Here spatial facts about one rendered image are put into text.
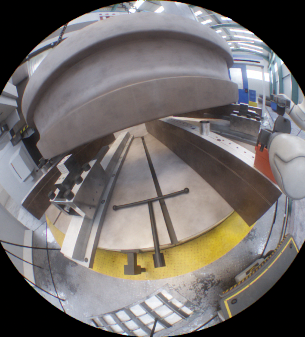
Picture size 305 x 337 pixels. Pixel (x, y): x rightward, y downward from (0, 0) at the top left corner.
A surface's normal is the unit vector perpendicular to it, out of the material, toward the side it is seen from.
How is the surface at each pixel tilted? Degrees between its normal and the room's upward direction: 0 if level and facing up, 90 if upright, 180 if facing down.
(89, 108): 90
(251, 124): 90
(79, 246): 72
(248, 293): 0
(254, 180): 90
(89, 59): 90
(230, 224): 0
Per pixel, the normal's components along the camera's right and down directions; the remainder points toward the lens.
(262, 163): -0.87, 0.48
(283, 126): -0.74, 0.40
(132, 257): -0.23, -0.75
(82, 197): 0.97, -0.16
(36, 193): 0.89, 0.09
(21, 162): 0.62, 0.37
